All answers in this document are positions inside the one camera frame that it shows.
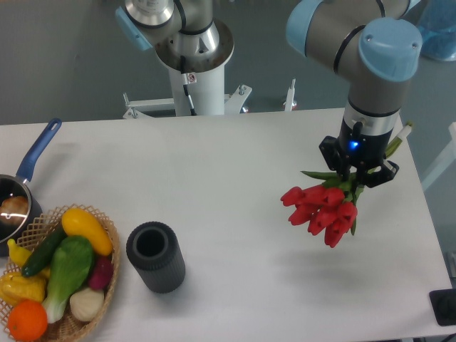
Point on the red tulip bouquet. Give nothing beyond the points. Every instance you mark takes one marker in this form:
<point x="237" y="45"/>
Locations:
<point x="331" y="207"/>

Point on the green bok choy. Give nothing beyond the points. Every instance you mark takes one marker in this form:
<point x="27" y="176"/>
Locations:
<point x="70" y="267"/>

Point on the yellow bell pepper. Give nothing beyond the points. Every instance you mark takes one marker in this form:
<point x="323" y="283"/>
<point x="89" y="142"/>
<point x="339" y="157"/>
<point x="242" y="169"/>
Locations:
<point x="16" y="288"/>

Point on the yellow squash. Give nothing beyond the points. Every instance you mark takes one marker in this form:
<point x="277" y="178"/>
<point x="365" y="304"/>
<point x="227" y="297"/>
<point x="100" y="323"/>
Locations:
<point x="78" y="222"/>

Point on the black device at edge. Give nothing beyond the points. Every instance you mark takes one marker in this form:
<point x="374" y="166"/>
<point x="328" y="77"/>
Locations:
<point x="443" y="305"/>

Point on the dark grey ribbed vase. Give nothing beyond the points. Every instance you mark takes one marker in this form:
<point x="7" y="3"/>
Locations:
<point x="154" y="251"/>

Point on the white garlic bulb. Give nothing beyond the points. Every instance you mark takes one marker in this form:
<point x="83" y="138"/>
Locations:
<point x="86" y="303"/>

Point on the brown bread roll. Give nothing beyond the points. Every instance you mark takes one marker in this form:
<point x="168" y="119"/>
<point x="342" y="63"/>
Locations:
<point x="14" y="210"/>

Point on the blue handled saucepan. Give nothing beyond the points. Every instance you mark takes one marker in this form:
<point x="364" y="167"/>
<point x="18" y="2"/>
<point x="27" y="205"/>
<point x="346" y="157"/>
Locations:
<point x="18" y="185"/>

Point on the woven wicker basket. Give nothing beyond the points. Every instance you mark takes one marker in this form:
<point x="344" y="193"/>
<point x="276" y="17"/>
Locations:
<point x="68" y="328"/>

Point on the green cucumber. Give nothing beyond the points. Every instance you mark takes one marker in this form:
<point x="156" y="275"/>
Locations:
<point x="42" y="255"/>

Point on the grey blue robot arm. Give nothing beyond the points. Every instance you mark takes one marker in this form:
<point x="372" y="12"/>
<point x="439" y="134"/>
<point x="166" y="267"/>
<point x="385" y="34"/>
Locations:
<point x="366" y="42"/>

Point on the blue mesh bag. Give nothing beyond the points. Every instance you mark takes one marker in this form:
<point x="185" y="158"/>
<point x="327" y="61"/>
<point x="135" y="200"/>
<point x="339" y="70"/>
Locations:
<point x="437" y="28"/>

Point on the red radish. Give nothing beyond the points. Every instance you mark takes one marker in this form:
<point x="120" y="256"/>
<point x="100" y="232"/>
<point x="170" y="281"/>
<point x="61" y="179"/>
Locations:
<point x="102" y="273"/>

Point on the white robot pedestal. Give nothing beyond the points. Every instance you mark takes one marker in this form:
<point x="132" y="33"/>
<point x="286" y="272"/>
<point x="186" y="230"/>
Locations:
<point x="196" y="69"/>

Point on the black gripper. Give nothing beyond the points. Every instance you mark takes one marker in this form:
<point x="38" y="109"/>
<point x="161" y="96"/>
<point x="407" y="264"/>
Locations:
<point x="361" y="144"/>

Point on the orange fruit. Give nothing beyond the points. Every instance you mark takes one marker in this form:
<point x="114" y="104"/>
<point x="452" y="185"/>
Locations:
<point x="27" y="321"/>

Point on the white frame at right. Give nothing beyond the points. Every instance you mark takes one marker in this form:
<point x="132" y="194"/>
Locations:
<point x="445" y="158"/>

